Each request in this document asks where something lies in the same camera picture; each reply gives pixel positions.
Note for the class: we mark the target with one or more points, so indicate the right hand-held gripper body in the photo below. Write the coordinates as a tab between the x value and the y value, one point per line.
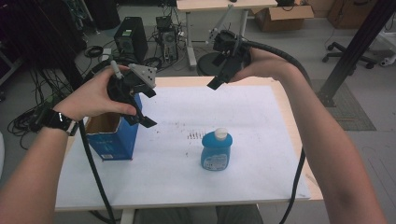
235	59

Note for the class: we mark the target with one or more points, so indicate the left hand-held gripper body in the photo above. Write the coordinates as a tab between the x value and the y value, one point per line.
120	88

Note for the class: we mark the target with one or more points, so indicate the open blue carton box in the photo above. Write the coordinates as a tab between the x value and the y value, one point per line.
115	143

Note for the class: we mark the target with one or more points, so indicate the black office chair base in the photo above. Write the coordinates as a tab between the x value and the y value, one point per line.
348	56

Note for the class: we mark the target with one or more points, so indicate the open grey computer case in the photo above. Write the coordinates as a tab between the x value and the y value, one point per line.
168	40

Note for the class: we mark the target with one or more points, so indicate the round black stand base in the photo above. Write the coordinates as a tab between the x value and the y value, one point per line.
205	63

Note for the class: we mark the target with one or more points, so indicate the open cardboard box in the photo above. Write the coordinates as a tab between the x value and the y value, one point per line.
280	18

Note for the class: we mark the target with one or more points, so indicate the dark curtain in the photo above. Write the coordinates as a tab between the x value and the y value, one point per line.
37	28

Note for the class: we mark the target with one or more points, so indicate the light wooden desk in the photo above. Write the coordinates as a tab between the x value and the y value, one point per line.
202	4

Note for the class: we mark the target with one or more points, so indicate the white table leg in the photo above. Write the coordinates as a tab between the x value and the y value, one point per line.
127	217

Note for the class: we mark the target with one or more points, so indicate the blue bottle with white cap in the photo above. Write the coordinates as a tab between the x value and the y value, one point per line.
216	152

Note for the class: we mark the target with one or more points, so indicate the grey floor mat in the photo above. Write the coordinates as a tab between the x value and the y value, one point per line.
351	112

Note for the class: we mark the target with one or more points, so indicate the black metal post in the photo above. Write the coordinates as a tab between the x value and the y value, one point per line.
358	46

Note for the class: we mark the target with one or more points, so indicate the person's left hand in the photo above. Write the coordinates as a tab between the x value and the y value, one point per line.
90	98

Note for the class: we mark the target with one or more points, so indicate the black wristwatch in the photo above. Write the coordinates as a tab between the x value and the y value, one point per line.
59	120

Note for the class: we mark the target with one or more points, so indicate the black computer tower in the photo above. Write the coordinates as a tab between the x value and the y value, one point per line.
130	39

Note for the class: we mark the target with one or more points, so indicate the white paper sheet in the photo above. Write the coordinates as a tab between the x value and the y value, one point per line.
174	174

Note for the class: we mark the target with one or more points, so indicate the person's right hand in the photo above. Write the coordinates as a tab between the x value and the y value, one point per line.
267	63

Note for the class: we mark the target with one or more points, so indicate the closed brown cardboard box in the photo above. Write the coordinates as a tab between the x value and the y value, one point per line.
348	14

